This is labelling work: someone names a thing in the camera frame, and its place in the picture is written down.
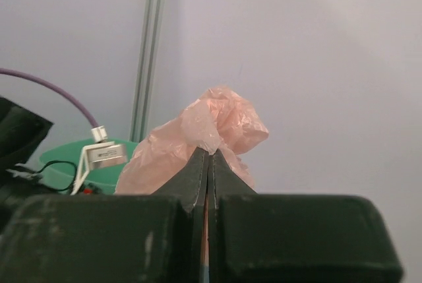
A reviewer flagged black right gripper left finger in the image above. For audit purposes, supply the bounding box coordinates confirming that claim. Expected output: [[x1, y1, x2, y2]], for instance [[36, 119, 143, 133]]
[[1, 149, 208, 282]]

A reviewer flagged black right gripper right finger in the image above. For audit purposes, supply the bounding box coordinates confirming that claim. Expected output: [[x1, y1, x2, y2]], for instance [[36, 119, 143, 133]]
[[208, 152, 404, 282]]

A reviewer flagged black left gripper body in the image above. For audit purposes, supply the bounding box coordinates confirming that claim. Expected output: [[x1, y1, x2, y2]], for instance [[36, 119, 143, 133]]
[[1, 97, 53, 197]]

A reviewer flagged green plastic trash bin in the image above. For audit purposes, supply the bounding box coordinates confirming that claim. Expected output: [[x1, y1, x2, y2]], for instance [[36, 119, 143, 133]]
[[38, 139, 125, 195]]

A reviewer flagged pink plastic trash bag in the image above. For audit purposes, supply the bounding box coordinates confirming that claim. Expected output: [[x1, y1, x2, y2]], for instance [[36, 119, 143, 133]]
[[115, 86, 269, 195]]

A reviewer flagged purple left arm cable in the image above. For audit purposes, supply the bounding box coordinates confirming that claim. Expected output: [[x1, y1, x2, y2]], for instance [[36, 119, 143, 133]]
[[0, 68, 100, 129]]

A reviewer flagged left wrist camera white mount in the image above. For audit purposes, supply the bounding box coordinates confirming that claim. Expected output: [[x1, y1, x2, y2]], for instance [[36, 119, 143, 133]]
[[70, 126, 128, 195]]

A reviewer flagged aluminium frame post back left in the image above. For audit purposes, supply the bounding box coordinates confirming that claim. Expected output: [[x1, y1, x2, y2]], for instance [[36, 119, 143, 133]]
[[129, 0, 165, 142]]

